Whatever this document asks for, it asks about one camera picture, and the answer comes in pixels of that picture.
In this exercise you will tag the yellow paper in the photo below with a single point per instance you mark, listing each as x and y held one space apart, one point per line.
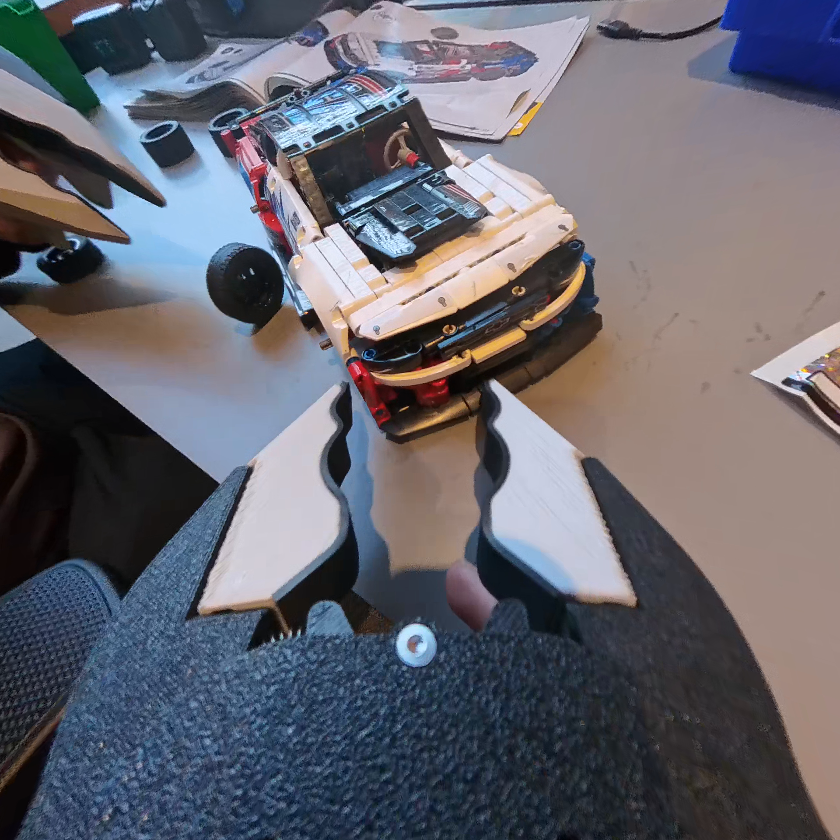
525 121

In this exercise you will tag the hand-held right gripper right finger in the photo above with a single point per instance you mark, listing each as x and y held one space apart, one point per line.
551 518

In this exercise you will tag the black toy wheel with rim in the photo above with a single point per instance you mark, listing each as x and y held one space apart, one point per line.
72 262
246 282

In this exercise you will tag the black rubber toy tyre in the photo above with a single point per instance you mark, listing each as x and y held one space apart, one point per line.
220 134
177 154

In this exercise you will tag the person's right hand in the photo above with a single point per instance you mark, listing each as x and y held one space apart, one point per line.
469 597

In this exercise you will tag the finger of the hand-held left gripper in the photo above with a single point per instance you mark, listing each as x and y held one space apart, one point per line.
52 210
59 131

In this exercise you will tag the black rounded box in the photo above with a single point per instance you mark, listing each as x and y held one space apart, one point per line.
170 29
111 39

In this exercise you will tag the sticker sheet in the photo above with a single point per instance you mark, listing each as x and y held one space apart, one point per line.
787 367

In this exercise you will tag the blue storage bin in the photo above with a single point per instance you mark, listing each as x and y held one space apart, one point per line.
781 39

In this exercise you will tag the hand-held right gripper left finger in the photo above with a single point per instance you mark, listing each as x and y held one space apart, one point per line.
282 525

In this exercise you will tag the green storage bin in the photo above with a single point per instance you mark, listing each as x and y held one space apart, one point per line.
39 52

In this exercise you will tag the open instruction booklet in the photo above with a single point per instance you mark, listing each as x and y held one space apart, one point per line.
472 92

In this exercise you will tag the white brick toy race car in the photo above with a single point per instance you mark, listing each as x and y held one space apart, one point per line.
459 275

